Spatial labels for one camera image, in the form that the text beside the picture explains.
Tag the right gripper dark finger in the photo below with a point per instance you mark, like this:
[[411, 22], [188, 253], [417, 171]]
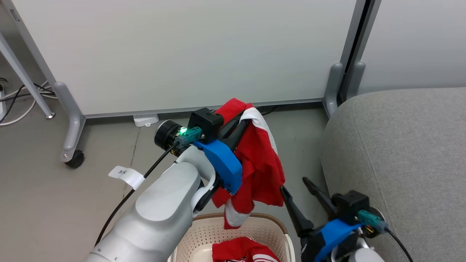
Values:
[[296, 214], [320, 196]]

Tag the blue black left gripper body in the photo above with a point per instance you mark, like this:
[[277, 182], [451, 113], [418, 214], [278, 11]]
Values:
[[224, 163]]

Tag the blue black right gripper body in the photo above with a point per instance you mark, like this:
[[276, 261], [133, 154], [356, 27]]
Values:
[[333, 233]]

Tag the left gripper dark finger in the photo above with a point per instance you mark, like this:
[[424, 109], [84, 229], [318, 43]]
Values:
[[227, 127], [238, 136]]

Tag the red jersey wide white trim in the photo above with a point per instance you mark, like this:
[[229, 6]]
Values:
[[262, 171]]

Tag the red jersey black number print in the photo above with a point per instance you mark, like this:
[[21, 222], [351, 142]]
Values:
[[240, 249]]

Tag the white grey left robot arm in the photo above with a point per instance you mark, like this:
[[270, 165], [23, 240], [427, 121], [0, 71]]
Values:
[[160, 211]]

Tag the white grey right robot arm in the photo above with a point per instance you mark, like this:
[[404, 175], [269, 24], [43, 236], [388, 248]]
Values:
[[366, 254]]

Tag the cream laundry basket brown rim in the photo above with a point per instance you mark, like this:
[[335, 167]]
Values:
[[204, 236]]

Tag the teal left gripper connector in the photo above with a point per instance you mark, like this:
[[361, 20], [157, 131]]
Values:
[[191, 135]]

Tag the teal gripper connector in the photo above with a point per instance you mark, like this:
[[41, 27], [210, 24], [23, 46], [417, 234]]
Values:
[[191, 135], [369, 219]]

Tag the teal right gripper connector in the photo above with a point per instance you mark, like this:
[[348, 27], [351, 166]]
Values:
[[369, 219]]

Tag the white power adapter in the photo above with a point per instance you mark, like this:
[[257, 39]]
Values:
[[145, 119]]

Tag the wide white partition panel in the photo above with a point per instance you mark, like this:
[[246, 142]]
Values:
[[182, 54]]

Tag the grey fabric sofa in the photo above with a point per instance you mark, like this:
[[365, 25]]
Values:
[[407, 160]]

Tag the short grey partition foot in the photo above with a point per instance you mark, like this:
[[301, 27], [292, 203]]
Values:
[[356, 78], [333, 87]]

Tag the black caster wheel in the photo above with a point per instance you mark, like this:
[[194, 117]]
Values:
[[75, 159]]

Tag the long grey partition foot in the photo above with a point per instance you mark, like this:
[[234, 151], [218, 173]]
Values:
[[74, 120]]

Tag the narrow white partition panel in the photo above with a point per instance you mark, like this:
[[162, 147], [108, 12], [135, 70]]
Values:
[[418, 36]]

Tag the grey metal table leg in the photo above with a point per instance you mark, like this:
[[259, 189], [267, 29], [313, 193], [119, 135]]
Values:
[[22, 71]]

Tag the white power strip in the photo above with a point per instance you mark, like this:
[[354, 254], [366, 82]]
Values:
[[2, 105]]

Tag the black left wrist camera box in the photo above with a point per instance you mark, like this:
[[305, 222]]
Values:
[[205, 122]]

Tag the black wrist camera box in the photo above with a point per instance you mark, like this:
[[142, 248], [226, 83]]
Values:
[[205, 122], [349, 203]]

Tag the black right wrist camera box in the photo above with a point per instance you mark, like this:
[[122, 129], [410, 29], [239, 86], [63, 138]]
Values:
[[349, 203]]

